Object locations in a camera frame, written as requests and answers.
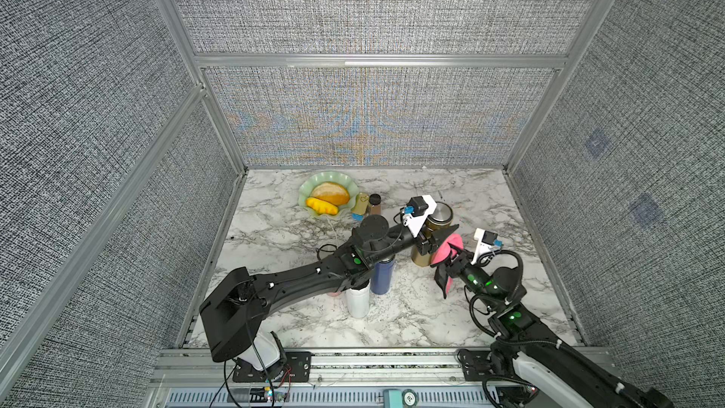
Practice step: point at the yellow banana toy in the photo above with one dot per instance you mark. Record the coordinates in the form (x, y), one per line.
(321, 207)

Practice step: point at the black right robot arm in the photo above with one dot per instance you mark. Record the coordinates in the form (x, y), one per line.
(526, 351)

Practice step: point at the orange bread bun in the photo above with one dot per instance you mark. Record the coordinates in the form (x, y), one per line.
(331, 192)

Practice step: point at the small brown spice jar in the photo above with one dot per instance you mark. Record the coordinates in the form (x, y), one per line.
(374, 205)

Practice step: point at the white thermos black lid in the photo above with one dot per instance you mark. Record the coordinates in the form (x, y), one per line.
(358, 301)

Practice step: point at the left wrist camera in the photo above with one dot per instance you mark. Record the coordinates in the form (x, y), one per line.
(416, 212)

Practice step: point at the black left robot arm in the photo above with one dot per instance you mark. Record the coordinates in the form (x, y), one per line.
(233, 313)

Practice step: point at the blue thermos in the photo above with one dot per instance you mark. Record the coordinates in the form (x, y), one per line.
(382, 277)

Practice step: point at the green scalloped plate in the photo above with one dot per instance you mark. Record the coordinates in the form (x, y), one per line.
(347, 182)

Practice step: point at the aluminium front rail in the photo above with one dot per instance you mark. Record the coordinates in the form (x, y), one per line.
(337, 377)

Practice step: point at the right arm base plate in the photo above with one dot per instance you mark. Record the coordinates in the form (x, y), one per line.
(479, 366)

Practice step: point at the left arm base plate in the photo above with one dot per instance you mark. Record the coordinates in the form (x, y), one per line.
(294, 366)

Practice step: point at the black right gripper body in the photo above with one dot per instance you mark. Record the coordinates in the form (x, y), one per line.
(459, 273)

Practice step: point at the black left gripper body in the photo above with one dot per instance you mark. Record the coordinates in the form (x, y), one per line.
(423, 246)

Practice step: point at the pink cloth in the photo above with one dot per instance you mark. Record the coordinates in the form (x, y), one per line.
(454, 241)

